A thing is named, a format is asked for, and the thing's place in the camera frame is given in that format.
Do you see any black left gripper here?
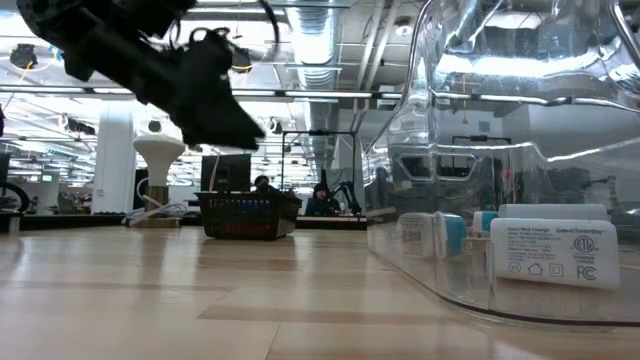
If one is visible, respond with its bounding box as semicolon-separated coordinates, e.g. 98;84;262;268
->
169;29;266;151

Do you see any white wall charger with print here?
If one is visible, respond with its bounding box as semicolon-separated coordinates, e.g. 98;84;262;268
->
488;217;621;291

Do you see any black computer monitor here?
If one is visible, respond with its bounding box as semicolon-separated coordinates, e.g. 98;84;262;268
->
201;153;252;194

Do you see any person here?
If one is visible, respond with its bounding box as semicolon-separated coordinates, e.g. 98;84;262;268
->
252;174;281;195
304;182;344;218

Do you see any white bulb lamp metal base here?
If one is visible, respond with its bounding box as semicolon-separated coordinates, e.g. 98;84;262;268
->
132;133;187;229

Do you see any LED light bar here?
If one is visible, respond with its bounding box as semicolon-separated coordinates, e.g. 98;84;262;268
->
0;85;404;101

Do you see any clear plastic bin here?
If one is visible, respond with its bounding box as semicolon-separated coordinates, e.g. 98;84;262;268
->
362;0;640;329

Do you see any black ceiling-mounted camera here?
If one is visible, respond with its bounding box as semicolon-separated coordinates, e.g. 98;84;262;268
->
230;47;254;75
9;43;39;70

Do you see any black metal stand frame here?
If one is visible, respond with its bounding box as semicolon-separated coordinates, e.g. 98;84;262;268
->
281;130;357;216

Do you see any white coiled cable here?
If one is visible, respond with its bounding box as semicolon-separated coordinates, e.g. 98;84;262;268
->
121;177;189;226

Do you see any black aluminium table frame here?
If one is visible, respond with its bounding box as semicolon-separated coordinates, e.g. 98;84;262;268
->
19;213;369;231

